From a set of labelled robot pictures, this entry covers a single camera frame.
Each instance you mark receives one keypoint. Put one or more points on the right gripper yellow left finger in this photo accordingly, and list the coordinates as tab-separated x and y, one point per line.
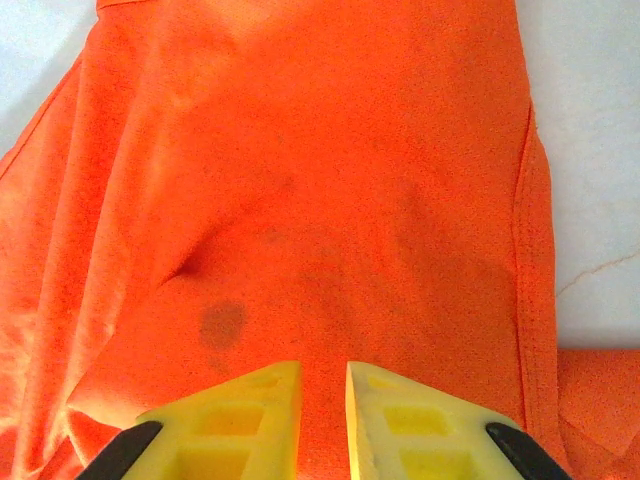
225	430

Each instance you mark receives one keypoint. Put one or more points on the orange t-shirt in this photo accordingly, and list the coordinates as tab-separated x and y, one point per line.
325	175

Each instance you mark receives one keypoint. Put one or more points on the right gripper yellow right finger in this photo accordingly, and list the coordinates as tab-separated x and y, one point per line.
415	435

